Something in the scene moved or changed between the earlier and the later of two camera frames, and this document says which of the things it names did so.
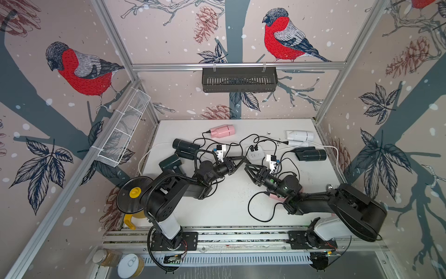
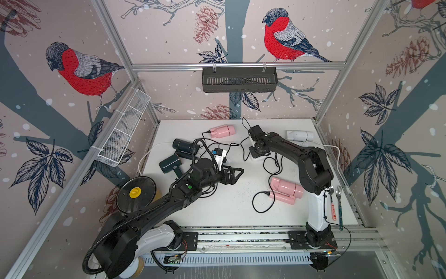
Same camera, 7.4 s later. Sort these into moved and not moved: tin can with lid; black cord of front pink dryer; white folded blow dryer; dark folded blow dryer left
Moved: black cord of front pink dryer
Not moved: white folded blow dryer; dark folded blow dryer left; tin can with lid
